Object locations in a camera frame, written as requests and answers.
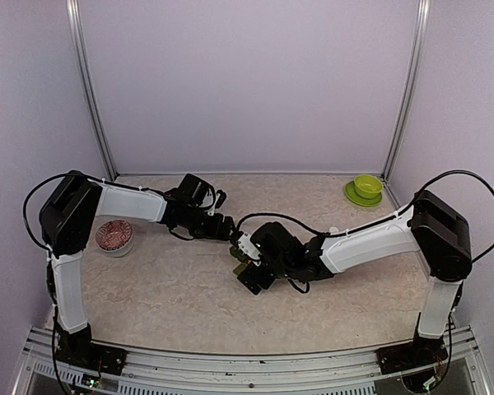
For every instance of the aluminium frame post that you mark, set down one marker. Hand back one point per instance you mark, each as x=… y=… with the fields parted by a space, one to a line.
x=409 y=87
x=79 y=43

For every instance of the right aluminium frame post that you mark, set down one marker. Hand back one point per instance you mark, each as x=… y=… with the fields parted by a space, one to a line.
x=409 y=87

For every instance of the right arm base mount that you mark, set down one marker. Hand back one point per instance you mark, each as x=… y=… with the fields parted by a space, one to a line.
x=394 y=359

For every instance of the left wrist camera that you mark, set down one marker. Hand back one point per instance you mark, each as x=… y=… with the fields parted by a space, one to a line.
x=213 y=201

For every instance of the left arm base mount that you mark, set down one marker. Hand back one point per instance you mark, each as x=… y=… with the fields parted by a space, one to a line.
x=96 y=357

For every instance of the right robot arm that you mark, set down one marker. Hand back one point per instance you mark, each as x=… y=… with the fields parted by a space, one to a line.
x=427 y=225

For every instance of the left aluminium frame post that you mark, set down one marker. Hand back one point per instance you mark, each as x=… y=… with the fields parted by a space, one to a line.
x=79 y=43

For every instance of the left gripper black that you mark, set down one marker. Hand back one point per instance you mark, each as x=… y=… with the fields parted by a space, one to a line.
x=215 y=233

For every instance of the green saucer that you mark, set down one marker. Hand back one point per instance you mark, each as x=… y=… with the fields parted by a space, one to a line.
x=351 y=194

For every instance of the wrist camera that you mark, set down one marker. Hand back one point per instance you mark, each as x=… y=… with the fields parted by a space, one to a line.
x=246 y=247
x=213 y=201

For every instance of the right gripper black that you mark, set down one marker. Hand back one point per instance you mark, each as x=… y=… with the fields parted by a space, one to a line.
x=262 y=281

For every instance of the front aluminium rail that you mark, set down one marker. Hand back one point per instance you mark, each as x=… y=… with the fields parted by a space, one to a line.
x=354 y=371

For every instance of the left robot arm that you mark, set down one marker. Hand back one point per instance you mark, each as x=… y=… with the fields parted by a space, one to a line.
x=67 y=217

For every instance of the green bowl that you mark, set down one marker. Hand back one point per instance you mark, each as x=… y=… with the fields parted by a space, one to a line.
x=367 y=186

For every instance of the red patterned white bowl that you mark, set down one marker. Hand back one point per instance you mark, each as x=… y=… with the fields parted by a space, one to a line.
x=115 y=238

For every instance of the green weekly pill organizer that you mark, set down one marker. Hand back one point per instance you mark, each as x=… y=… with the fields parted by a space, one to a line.
x=242 y=259

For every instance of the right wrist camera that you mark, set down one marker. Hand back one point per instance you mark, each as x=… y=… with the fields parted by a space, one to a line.
x=246 y=247

